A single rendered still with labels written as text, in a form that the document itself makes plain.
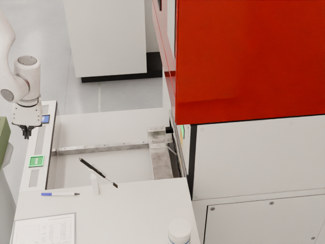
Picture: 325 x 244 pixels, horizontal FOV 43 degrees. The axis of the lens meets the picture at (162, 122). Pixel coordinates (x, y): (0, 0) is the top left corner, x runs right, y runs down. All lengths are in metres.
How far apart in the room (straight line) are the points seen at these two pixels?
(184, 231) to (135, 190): 0.31
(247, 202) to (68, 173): 0.77
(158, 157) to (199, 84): 0.56
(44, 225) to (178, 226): 0.46
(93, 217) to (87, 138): 0.59
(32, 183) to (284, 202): 1.02
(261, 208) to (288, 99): 0.58
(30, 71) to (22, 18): 3.70
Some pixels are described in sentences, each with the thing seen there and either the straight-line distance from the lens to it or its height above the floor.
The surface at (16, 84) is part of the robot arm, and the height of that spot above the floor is 1.40.
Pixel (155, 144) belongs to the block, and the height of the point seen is 0.90.
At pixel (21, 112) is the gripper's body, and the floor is 1.23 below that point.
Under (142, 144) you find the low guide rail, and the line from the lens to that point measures 1.88.
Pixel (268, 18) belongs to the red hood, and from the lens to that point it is 1.25.
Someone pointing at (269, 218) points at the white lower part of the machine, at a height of 0.65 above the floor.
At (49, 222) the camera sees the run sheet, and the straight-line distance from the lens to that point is 1.50.
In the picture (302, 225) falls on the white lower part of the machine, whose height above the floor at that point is 0.57.
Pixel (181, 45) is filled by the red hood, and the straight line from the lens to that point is 1.22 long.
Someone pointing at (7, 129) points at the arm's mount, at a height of 0.87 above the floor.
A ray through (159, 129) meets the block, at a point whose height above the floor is 0.91.
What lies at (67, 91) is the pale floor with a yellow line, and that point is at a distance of 3.72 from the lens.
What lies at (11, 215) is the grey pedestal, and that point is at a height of 0.42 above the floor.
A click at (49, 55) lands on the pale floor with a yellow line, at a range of 4.28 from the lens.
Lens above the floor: 2.14
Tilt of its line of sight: 40 degrees down
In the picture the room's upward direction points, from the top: straight up
